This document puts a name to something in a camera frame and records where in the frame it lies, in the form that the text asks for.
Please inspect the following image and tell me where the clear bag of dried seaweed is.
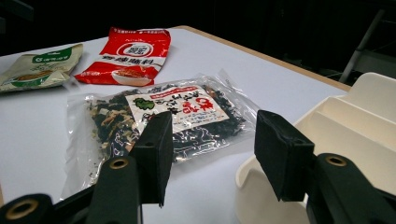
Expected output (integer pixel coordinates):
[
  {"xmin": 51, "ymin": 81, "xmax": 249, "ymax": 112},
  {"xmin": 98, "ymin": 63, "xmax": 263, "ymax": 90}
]
[{"xmin": 60, "ymin": 69, "xmax": 261, "ymax": 200}]

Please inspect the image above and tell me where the grey metal stand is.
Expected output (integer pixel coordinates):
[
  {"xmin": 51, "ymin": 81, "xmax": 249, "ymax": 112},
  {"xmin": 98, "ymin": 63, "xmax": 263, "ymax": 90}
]
[{"xmin": 338, "ymin": 8, "xmax": 396, "ymax": 84}]

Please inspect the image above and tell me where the cream plastic organizer box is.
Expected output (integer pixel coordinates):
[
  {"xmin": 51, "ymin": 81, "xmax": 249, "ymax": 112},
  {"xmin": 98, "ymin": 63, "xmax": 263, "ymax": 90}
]
[{"xmin": 234, "ymin": 72, "xmax": 396, "ymax": 224}]

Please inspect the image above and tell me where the red seasoning packet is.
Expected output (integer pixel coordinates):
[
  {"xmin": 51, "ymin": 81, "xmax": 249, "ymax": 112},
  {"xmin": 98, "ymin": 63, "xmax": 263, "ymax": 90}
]
[{"xmin": 74, "ymin": 26, "xmax": 172, "ymax": 88}]

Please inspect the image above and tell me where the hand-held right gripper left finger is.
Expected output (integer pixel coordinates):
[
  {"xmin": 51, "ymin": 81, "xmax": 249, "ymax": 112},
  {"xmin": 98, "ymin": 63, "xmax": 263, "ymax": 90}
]
[{"xmin": 85, "ymin": 111, "xmax": 174, "ymax": 224}]

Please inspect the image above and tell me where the white table mat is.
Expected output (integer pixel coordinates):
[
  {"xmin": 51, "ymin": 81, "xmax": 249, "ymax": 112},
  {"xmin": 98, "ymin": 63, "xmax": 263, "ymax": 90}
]
[{"xmin": 0, "ymin": 27, "xmax": 348, "ymax": 224}]

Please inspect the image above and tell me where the beige and green snack packet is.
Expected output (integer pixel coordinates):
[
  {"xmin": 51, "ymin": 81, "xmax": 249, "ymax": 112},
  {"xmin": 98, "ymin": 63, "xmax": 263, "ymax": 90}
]
[{"xmin": 0, "ymin": 43, "xmax": 84, "ymax": 93}]

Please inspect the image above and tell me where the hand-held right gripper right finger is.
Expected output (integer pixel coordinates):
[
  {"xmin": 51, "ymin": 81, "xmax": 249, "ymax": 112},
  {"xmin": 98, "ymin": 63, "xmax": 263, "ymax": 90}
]
[{"xmin": 254, "ymin": 109, "xmax": 396, "ymax": 224}]

